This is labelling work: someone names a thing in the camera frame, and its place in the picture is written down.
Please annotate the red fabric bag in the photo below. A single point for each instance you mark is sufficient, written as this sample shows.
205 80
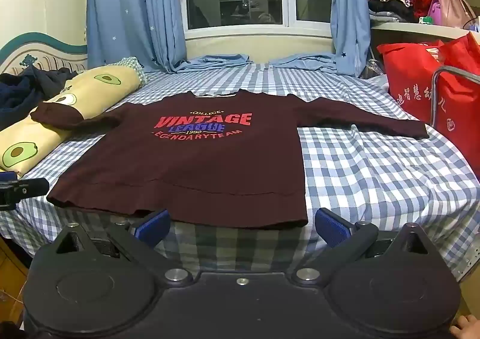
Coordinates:
412 76

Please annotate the dark navy clothing heap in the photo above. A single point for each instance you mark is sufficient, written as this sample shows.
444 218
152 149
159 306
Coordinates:
22 91

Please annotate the grey metal tube frame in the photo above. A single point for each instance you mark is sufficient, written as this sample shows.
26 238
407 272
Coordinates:
435 95

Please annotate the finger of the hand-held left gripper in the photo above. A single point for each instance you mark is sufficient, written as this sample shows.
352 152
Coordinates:
33 187
8 176

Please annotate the yellow avocado print pillow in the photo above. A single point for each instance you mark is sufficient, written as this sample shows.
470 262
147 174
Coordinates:
90 91

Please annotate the person's right hand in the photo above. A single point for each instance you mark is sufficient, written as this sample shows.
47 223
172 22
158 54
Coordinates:
468 327

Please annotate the maroon printed sweatshirt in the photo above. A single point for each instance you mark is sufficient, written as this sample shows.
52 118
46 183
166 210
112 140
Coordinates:
195 166

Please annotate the clear plastic bag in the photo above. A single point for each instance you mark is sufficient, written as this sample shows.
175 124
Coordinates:
374 68

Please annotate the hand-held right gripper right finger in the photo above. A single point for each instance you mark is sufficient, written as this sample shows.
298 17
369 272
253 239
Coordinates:
332 228

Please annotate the blue checked bed sheet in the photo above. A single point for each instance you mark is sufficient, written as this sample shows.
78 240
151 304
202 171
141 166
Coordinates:
375 174

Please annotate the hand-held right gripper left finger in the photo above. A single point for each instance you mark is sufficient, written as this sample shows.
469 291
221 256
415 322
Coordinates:
153 228

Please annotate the dark clothes pile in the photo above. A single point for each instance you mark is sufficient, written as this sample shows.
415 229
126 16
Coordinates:
390 5

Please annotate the blue star print curtain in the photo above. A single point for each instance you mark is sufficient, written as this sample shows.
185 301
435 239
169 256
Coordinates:
348 5
123 5

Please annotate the pink bag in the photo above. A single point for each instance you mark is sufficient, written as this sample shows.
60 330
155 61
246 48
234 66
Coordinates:
450 8

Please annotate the white and teal headboard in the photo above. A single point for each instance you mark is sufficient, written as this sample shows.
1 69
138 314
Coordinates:
37 52

